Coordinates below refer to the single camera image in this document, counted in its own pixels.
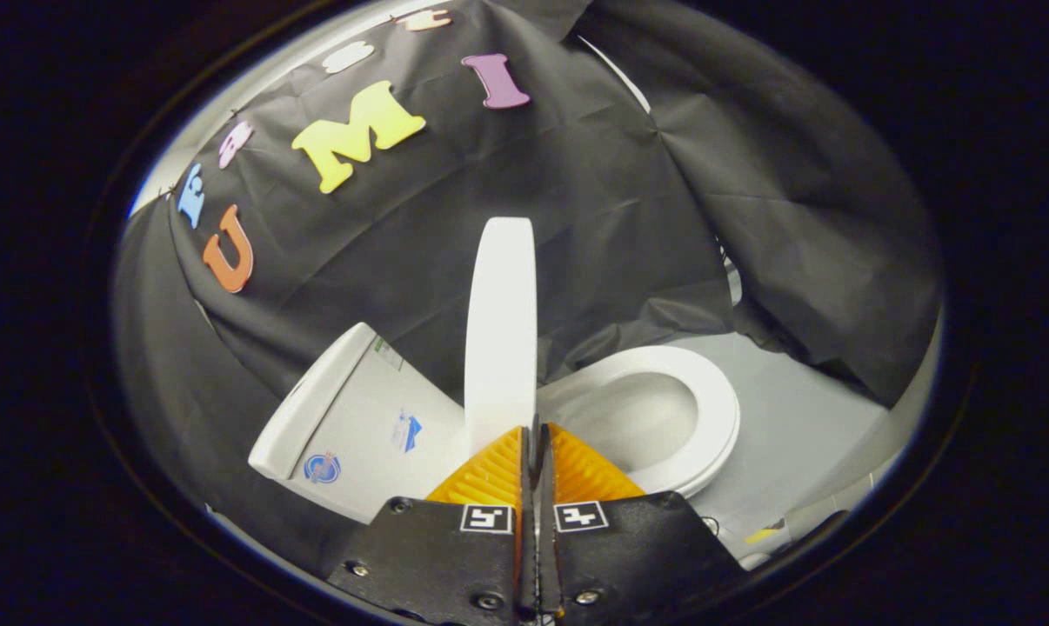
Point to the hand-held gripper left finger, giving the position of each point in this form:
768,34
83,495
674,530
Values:
437,556

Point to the white ceramic toilet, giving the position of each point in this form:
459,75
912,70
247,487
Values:
377,409

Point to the black backdrop cloth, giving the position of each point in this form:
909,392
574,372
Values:
577,217

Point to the yellow floor tape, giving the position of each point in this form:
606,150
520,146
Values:
764,532

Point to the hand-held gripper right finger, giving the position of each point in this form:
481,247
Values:
638,548

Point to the white toilet lid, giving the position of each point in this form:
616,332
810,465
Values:
500,330

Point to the white toilet seat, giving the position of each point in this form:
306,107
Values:
711,391

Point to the white cistern cover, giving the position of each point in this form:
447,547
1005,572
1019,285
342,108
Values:
311,404

